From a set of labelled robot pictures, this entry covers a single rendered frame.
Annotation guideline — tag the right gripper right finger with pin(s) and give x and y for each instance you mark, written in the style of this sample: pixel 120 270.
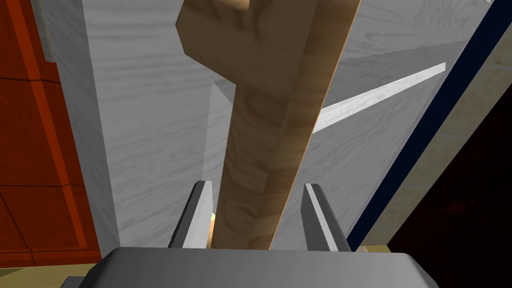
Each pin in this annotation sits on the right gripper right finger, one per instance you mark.
pixel 320 224

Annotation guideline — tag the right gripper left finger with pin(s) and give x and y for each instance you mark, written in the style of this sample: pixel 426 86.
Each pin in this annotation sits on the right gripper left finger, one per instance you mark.
pixel 198 224

